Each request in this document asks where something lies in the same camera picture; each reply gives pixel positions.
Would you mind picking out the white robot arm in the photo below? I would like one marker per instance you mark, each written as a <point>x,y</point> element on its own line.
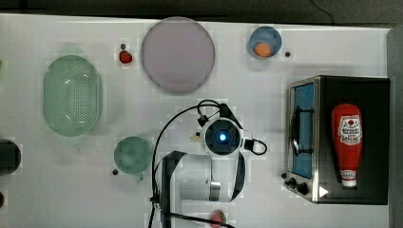
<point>217,174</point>

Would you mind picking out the large grey plate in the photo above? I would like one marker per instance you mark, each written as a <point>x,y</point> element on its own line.
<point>178,54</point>

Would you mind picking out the green mug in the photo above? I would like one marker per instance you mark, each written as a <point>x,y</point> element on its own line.
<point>133,155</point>

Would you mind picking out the orange fruit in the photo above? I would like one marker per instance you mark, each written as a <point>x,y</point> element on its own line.
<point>263,50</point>

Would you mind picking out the small red strawberry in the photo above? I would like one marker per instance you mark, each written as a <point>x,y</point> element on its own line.
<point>125,57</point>

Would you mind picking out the large plush strawberry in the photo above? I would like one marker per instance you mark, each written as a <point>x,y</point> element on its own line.
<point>219,218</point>

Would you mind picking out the blue bowl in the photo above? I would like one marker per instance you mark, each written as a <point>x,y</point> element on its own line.
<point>267,35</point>

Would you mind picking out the green perforated colander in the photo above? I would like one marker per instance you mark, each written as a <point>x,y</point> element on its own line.
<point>72,94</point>

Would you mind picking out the black toaster oven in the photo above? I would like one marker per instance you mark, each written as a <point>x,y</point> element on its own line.
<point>313,172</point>

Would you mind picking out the red plush ketchup bottle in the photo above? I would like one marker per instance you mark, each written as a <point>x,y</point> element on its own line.
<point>347,138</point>

